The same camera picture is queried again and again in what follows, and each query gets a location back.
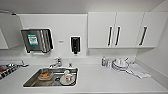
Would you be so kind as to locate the white wall outlet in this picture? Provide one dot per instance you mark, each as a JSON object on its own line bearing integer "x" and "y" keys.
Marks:
{"x": 88, "y": 52}

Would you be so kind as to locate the black soap dispenser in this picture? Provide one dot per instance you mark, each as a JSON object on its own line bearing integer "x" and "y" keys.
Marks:
{"x": 75, "y": 44}

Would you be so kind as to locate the orange food container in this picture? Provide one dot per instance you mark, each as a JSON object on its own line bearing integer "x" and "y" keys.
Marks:
{"x": 44, "y": 75}

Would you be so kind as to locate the chrome faucet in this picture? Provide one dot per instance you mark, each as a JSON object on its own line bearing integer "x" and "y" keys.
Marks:
{"x": 57, "y": 62}

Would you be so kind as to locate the steel kitchen sink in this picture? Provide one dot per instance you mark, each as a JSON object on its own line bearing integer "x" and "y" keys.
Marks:
{"x": 33, "y": 81}

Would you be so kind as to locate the small chrome sink knob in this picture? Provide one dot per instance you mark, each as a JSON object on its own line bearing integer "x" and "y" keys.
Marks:
{"x": 70, "y": 64}

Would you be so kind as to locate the small white bottle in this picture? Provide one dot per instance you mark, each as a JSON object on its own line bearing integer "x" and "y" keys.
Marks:
{"x": 109, "y": 63}

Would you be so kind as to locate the white cup with saucer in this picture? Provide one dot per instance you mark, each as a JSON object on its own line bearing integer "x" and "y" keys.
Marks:
{"x": 68, "y": 77}

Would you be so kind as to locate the stack of white dishes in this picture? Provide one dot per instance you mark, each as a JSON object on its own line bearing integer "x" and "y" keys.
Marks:
{"x": 120, "y": 64}

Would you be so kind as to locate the small wall label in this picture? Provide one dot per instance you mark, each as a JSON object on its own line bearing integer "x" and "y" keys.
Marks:
{"x": 61, "y": 41}

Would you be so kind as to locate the blue label soap bottle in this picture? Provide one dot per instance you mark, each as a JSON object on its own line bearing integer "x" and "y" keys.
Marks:
{"x": 104, "y": 61}

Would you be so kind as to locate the steel paper towel dispenser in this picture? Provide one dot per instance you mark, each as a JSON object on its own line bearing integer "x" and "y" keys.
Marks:
{"x": 35, "y": 40}

